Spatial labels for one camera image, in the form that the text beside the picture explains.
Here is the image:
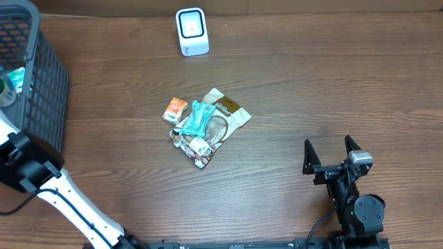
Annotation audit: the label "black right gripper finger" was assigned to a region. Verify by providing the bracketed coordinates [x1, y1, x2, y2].
[302, 139, 321, 174]
[345, 135, 361, 154]

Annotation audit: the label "beige brown snack pouch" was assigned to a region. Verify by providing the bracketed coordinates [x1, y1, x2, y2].
[170, 88, 251, 169]

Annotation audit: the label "teal snack bar wrapper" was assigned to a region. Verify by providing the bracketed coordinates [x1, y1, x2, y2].
[181, 100, 216, 138]

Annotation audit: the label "orange tissue pack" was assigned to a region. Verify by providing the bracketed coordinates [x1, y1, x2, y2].
[162, 97, 188, 125]

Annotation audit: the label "teal tissue pack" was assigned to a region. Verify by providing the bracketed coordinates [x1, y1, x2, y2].
[6, 67, 26, 94]

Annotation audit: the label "green lidded jar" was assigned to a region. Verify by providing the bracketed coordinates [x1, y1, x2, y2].
[0, 80, 17, 107]

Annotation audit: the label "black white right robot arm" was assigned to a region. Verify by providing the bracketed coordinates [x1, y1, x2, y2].
[295, 135, 390, 249]

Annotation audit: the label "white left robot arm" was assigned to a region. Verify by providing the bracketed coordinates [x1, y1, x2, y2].
[1, 113, 145, 248]

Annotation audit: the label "white barcode scanner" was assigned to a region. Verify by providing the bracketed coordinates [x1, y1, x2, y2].
[175, 8, 210, 57]

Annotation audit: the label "dark grey mesh basket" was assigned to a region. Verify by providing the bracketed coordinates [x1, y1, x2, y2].
[1, 0, 70, 153]

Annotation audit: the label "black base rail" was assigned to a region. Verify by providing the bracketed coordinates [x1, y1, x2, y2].
[138, 238, 333, 249]

